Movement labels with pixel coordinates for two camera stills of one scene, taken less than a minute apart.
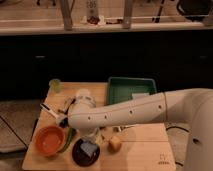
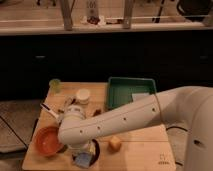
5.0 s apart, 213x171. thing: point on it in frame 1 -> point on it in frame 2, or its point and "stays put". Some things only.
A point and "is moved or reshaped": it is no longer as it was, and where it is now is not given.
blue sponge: x=89 y=148 is moved or reshaped
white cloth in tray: x=135 y=94 stays put
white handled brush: x=61 y=116 stays put
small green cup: x=55 y=84 stays put
